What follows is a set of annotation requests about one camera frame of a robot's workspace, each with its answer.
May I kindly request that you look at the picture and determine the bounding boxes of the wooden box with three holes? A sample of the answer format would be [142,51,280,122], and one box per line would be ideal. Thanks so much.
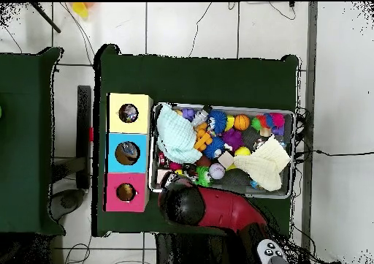
[104,92,153,214]

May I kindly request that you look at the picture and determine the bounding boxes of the clear plastic packet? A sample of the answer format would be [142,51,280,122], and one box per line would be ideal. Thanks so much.
[119,143,140,163]

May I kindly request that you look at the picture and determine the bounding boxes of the multicolour cartoon print cloth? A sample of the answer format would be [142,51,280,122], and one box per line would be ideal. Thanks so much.
[119,105,138,123]

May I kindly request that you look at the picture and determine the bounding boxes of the white toy baseball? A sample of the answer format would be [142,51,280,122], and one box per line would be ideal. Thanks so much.
[209,162,226,180]

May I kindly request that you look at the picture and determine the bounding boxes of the cream yellow cloth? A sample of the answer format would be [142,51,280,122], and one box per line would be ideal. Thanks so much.
[233,136,291,192]

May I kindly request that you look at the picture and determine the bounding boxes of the grey metal beam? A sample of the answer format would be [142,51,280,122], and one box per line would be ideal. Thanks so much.
[299,1,319,264]

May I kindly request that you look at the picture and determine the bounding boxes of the black rod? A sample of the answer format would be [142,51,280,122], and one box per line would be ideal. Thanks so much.
[28,2,62,34]

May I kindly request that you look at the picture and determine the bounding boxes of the orange toy basketball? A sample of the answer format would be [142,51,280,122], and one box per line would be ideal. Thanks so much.
[233,114,251,132]

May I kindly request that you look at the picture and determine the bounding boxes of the black cable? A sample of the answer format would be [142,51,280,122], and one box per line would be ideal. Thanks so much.
[188,1,214,59]
[294,107,374,165]

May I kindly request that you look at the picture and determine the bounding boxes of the green cloth side table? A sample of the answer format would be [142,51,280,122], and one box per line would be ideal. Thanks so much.
[0,46,64,235]

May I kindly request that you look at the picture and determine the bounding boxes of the pink spiky ball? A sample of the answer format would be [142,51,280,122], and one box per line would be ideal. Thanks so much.
[268,113,286,129]

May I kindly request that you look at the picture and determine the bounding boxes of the mint green cloth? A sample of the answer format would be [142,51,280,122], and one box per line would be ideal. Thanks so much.
[156,102,203,165]

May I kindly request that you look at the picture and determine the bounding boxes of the yellow floor object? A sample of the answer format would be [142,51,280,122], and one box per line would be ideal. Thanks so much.
[71,2,91,19]

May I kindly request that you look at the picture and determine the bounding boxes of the shallow clear mesh bin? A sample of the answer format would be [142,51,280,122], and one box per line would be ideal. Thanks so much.
[148,102,295,200]

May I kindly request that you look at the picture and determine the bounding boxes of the yellow rubber duck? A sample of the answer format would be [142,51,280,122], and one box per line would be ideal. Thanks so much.
[118,184,135,201]

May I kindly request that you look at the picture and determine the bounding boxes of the green spiky ball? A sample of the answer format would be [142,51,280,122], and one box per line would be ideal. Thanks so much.
[194,166,212,187]

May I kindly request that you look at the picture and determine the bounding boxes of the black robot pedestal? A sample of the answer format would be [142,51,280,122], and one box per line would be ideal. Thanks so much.
[154,233,240,264]

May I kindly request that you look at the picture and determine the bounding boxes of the small wooden cube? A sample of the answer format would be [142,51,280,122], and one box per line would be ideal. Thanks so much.
[156,168,172,182]

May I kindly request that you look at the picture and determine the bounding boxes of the black chair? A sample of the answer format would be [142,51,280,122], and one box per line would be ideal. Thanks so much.
[51,85,94,221]

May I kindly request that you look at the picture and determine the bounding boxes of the orange plastic toy brick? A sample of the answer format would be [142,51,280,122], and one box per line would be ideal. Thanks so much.
[194,123,214,153]

